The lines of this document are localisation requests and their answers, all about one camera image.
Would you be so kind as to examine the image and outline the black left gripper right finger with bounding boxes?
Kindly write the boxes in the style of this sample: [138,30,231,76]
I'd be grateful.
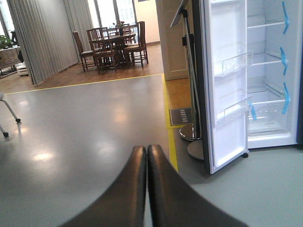
[147,144,247,227]

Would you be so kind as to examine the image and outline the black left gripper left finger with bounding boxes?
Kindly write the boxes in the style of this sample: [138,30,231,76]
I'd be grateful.
[62,146,146,227]

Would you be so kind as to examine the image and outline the grey fridge door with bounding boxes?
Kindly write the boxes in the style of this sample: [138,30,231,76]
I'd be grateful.
[195,0,250,175]

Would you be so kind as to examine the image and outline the white open fridge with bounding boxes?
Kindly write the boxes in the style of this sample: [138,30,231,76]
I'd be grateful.
[247,0,303,148]

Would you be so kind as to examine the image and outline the silver sign stand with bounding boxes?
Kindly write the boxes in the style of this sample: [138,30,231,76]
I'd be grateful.
[170,0,204,160]

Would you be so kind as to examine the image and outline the dark floor sign sticker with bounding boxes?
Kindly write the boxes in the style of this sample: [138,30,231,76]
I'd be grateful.
[169,107,192,126]

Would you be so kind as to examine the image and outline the clear lower door shelf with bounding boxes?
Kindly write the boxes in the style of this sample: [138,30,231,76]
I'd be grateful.
[216,96,252,123]

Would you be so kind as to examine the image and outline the clear door shelf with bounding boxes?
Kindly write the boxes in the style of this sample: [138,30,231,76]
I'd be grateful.
[216,96,252,123]
[214,51,253,77]

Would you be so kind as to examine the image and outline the clear crisper drawer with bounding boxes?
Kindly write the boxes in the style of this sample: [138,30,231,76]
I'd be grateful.
[248,100,289,136]

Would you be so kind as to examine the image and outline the white chair legs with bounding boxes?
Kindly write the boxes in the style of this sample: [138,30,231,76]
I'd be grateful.
[0,92,22,138]

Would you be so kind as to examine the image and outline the wooden chair front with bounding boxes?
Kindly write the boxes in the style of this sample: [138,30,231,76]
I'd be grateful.
[86,27,118,73]

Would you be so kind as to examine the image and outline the wooden chair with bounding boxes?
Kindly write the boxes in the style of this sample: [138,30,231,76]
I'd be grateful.
[73,31,96,72]
[124,21,149,67]
[86,27,118,73]

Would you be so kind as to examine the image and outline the wooden chair left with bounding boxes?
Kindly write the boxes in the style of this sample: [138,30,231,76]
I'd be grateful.
[73,31,96,72]

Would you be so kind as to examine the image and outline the clear upper door shelf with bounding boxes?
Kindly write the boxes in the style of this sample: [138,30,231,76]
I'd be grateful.
[214,51,253,77]

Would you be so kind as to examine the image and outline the wooden chair right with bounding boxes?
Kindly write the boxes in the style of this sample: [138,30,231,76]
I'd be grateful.
[124,21,149,67]

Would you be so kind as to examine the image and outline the wooden dining table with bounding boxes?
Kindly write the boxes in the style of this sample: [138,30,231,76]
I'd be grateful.
[109,34,134,68]

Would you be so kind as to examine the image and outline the flower vase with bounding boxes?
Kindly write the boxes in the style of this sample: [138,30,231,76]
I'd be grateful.
[113,20,125,35]

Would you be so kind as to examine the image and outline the grey folding curtain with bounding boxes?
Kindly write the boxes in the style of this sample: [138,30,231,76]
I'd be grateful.
[8,0,93,85]

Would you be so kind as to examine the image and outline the chrome barrier post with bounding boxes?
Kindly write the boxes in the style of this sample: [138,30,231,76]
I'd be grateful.
[179,34,203,142]

